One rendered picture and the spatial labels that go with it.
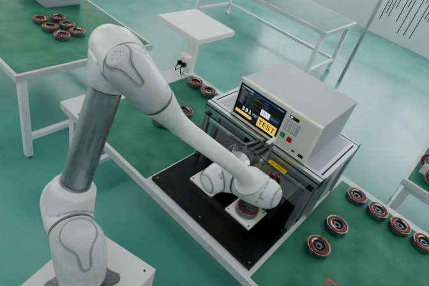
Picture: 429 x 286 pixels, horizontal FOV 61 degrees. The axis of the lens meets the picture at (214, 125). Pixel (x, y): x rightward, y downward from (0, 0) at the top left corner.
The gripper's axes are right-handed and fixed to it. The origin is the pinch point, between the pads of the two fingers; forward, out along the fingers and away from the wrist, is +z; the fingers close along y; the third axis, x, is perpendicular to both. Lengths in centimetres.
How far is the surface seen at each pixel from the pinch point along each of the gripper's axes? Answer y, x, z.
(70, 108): -109, -44, -28
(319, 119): 10.0, 13.6, 15.5
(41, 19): -215, -41, 10
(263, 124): -10.2, -0.9, 9.5
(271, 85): -17.7, 13.5, 18.1
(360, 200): 40, -39, 56
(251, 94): -21.2, 8.7, 9.4
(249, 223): 9.8, -39.9, -8.0
